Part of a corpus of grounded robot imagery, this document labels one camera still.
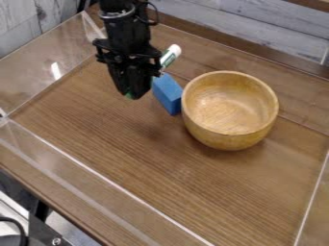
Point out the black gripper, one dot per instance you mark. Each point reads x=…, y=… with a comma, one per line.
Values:
x=126, y=50

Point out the blue foam block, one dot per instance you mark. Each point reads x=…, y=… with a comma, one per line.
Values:
x=168, y=92

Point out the green white marker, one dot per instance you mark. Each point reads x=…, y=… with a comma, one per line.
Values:
x=170, y=55

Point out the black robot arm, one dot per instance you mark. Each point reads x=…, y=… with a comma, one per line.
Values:
x=131, y=58

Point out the brown wooden bowl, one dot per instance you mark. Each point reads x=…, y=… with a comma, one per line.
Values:
x=229, y=109

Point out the clear acrylic tray walls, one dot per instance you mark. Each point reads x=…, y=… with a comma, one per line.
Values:
x=115, y=165

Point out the black table leg bracket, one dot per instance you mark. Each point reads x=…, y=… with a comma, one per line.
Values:
x=42, y=234

